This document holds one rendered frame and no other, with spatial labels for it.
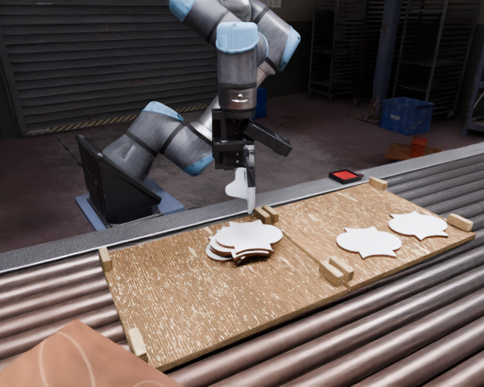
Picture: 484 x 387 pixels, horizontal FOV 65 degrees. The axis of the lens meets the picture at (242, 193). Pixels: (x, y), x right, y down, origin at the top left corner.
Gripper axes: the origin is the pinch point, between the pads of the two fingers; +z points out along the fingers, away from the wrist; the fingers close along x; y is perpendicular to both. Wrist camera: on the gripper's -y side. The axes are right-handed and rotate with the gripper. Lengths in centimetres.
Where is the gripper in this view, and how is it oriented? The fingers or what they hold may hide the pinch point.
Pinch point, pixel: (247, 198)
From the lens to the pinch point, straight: 84.1
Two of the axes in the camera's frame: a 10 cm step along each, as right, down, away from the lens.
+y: -9.9, 0.6, -1.3
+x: 1.4, 4.3, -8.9
